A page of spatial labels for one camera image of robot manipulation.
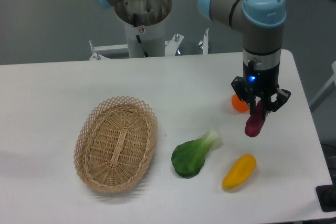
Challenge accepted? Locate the white metal mounting frame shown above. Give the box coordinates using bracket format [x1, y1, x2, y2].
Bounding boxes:
[88, 28, 211, 61]

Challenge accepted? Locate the orange fruit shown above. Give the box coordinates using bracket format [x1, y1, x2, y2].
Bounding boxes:
[231, 94, 249, 113]

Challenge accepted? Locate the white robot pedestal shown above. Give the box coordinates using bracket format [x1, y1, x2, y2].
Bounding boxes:
[113, 0, 173, 58]

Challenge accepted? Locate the woven wicker basket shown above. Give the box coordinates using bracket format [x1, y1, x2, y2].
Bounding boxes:
[74, 96, 158, 193]

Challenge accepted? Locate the purple sweet potato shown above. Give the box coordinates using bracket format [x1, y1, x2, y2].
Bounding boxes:
[245, 101, 265, 137]

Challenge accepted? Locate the white frame at right edge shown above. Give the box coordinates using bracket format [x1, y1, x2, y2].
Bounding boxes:
[309, 61, 335, 113]

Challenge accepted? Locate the green bok choy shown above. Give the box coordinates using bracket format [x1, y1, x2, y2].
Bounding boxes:
[171, 130, 221, 178]

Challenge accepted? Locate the yellow orange pepper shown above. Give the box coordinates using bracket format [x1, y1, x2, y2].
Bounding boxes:
[222, 154, 257, 190]

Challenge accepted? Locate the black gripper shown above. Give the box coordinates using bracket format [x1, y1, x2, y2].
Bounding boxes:
[231, 49, 291, 120]

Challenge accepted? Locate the black device at table edge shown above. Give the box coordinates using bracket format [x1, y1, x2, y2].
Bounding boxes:
[316, 185, 335, 212]

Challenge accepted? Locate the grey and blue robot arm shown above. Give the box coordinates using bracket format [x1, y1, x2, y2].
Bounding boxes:
[94, 0, 290, 118]

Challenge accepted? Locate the black cable on pedestal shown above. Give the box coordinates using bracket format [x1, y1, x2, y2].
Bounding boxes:
[132, 13, 150, 58]

